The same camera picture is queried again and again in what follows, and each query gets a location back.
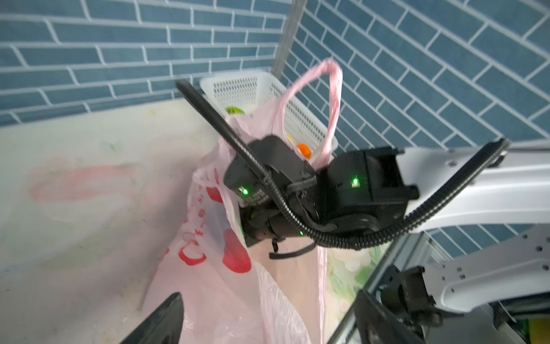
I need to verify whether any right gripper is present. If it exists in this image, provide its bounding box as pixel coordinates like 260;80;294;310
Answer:
223;136;331;247

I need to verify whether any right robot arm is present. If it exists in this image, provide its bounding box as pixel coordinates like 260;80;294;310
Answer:
223;136;549;326

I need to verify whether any pink plastic bag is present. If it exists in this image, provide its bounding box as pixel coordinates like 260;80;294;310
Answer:
141;58;344;344

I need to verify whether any white perforated plastic basket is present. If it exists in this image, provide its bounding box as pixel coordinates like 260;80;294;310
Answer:
200;70;327;152

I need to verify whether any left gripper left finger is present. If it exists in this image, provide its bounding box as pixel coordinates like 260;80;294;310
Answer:
121;292;184;344

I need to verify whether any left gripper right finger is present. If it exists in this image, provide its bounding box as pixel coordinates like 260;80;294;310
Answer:
355;291;425;344

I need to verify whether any orange tangerine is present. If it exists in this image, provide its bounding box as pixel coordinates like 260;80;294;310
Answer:
296;143;312;159

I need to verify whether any light green bumpy fruit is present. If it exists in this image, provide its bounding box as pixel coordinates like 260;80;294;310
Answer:
226;107;246;116

